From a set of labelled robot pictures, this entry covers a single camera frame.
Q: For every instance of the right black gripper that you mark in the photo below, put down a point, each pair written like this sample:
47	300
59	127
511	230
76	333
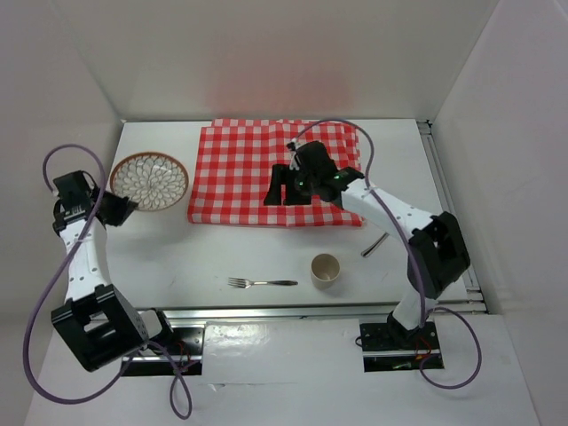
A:
279	177

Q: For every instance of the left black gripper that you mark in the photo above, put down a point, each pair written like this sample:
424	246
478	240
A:
122	207

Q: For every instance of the red white checkered cloth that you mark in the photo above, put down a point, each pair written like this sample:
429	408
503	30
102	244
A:
234	166

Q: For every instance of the floral patterned plate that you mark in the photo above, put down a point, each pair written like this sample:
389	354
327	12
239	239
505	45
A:
154	181

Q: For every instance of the beige paper cup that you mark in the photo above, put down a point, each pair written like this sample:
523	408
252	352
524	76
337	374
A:
325	270

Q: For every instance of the silver knife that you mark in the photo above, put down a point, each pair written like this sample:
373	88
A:
373	247

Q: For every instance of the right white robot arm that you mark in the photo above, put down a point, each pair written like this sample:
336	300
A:
436	251

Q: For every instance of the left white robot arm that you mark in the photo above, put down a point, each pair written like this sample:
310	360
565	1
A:
96	321

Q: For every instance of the silver fork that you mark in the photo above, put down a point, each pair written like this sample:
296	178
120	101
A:
245	283

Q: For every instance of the aluminium rail front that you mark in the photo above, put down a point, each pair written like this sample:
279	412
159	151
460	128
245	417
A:
273	313

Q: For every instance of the aluminium rail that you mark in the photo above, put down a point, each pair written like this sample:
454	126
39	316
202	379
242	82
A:
474	291
273	313

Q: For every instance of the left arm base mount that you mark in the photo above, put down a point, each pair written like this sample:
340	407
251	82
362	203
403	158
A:
185	346

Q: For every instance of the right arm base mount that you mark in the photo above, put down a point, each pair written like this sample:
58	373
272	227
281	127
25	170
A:
386	350

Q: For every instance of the aluminium rail right side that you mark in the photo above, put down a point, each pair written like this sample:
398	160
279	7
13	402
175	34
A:
474	291

